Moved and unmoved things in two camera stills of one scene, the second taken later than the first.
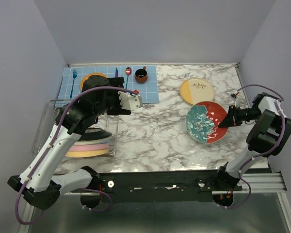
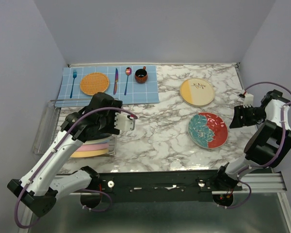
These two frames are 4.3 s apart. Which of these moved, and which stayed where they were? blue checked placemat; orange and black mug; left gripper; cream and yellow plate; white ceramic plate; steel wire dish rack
Moved: white ceramic plate; left gripper
Stayed: steel wire dish rack; cream and yellow plate; orange and black mug; blue checked placemat
